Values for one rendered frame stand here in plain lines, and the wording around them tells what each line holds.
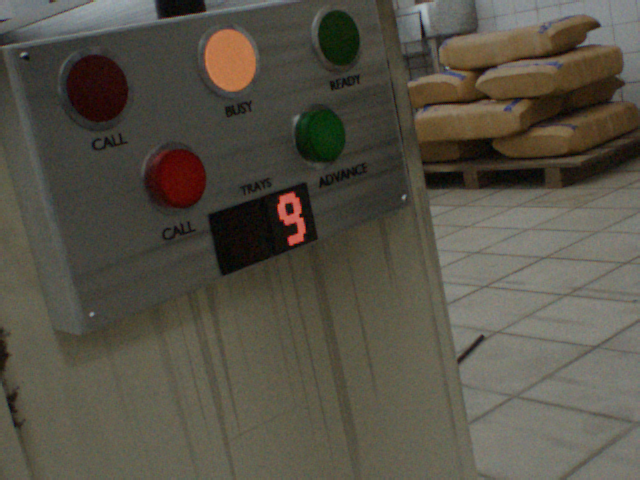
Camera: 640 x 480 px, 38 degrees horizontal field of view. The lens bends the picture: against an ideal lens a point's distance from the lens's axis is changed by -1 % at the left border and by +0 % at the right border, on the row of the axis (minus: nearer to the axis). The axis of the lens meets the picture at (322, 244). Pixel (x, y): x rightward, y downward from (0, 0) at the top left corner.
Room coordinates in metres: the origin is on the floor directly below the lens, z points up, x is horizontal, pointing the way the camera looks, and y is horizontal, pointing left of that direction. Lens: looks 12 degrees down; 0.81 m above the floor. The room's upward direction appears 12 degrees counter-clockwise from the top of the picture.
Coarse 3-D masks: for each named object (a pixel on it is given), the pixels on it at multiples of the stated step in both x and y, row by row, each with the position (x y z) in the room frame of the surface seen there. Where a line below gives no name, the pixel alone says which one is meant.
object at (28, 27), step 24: (72, 0) 0.89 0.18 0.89; (96, 0) 0.86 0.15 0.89; (120, 0) 0.83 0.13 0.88; (144, 0) 0.80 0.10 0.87; (216, 0) 0.72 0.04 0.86; (240, 0) 0.70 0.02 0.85; (264, 0) 0.68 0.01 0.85; (0, 24) 1.02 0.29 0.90; (24, 24) 0.98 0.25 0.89; (48, 24) 0.94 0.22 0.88; (72, 24) 0.90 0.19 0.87; (96, 24) 0.87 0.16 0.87; (120, 24) 0.83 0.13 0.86
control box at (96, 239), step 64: (320, 0) 0.55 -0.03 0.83; (0, 64) 0.43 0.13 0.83; (64, 64) 0.44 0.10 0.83; (128, 64) 0.46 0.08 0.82; (192, 64) 0.49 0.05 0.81; (256, 64) 0.51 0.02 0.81; (320, 64) 0.54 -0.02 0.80; (384, 64) 0.57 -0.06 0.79; (0, 128) 0.44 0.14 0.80; (64, 128) 0.44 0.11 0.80; (128, 128) 0.46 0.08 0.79; (192, 128) 0.48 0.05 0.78; (256, 128) 0.51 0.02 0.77; (384, 128) 0.57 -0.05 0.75; (64, 192) 0.43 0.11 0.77; (128, 192) 0.45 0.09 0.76; (256, 192) 0.50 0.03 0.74; (320, 192) 0.53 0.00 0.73; (384, 192) 0.56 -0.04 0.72; (64, 256) 0.43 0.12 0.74; (128, 256) 0.45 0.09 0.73; (192, 256) 0.47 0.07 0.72; (256, 256) 0.49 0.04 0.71; (64, 320) 0.43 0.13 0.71
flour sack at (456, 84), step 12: (444, 72) 4.51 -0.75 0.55; (456, 72) 4.46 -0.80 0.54; (468, 72) 4.46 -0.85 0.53; (480, 72) 4.48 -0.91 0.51; (408, 84) 4.65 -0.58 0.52; (420, 84) 4.56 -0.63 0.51; (432, 84) 4.50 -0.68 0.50; (444, 84) 4.44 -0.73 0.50; (456, 84) 4.40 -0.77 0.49; (468, 84) 4.41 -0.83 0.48; (420, 96) 4.59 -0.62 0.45; (432, 96) 4.53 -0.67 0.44; (444, 96) 4.47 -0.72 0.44; (456, 96) 4.40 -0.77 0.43; (468, 96) 4.41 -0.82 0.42; (480, 96) 4.47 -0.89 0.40; (420, 108) 4.68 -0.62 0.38
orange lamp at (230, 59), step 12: (216, 36) 0.49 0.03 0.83; (228, 36) 0.50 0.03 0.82; (240, 36) 0.50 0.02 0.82; (216, 48) 0.49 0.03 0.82; (228, 48) 0.50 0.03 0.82; (240, 48) 0.50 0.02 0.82; (216, 60) 0.49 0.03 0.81; (228, 60) 0.50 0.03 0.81; (240, 60) 0.50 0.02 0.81; (252, 60) 0.51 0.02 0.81; (216, 72) 0.49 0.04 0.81; (228, 72) 0.50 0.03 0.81; (240, 72) 0.50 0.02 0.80; (252, 72) 0.51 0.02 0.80; (228, 84) 0.49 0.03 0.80; (240, 84) 0.50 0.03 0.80
